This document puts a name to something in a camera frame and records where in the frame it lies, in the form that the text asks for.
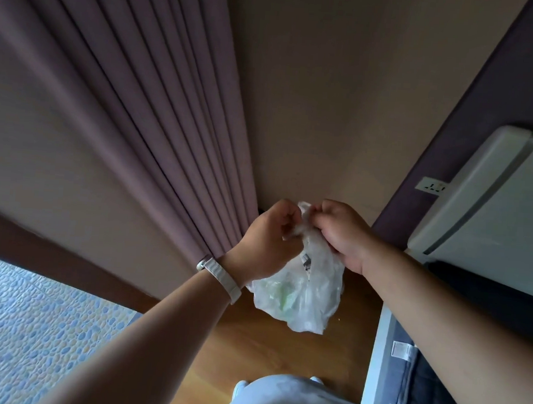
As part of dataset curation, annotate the person's right hand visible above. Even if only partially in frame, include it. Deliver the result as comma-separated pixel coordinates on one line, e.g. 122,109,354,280
302,198,387,278

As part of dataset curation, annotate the person's light grey clothing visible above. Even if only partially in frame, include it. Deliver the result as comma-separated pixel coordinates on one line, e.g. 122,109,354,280
217,370,407,404

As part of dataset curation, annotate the white headboard panel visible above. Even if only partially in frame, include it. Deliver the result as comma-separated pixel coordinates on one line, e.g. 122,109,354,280
403,119,533,290

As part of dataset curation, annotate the white bed frame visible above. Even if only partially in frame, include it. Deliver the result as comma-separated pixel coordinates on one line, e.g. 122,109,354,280
360,246,428,404

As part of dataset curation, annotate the white plastic bag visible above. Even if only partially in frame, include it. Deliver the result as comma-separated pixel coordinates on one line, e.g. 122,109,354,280
243,198,350,336

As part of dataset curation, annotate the person's left forearm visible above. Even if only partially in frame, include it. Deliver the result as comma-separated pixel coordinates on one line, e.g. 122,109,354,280
38,243,246,404

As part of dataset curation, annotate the person's right forearm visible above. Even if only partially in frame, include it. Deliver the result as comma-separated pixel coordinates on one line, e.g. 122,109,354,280
353,239,533,404

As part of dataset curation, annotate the white wrist watch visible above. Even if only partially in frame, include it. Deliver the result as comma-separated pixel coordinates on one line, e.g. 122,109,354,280
194,254,245,306

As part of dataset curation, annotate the white wall socket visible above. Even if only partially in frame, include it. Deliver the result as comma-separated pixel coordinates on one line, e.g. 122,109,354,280
415,176,449,196

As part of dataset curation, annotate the person's left hand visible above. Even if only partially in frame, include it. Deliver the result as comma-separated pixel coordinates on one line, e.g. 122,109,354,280
216,194,311,294

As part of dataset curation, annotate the white mattress label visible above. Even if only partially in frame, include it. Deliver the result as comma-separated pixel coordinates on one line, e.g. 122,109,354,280
391,341,416,362

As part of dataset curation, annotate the dark quilted mattress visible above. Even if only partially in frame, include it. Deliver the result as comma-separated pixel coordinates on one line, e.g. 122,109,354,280
398,259,533,404

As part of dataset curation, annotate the mauve pleated curtain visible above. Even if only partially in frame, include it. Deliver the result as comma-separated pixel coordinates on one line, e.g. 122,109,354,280
0,0,274,308

